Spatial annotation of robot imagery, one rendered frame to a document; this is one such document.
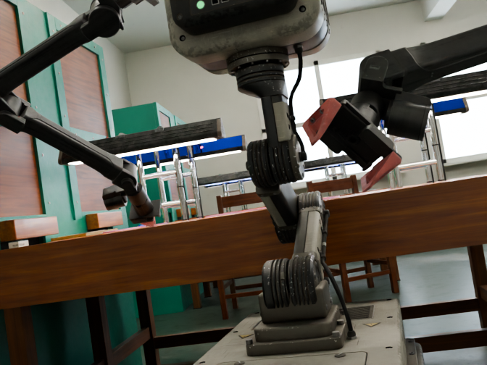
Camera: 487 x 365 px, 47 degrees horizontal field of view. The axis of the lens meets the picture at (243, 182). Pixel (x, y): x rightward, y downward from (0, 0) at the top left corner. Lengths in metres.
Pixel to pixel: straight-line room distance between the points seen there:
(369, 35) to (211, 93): 2.11
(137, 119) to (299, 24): 3.78
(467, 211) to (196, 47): 0.89
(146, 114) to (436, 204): 3.53
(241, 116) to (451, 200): 5.60
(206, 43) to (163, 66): 6.19
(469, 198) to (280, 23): 0.78
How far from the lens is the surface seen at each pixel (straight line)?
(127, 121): 4.89
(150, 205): 1.79
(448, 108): 2.55
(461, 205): 1.66
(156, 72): 7.39
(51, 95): 2.61
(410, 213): 1.63
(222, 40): 1.20
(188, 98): 7.23
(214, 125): 1.98
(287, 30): 1.17
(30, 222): 2.12
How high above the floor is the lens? 0.78
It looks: 3 degrees up
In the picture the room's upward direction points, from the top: 9 degrees counter-clockwise
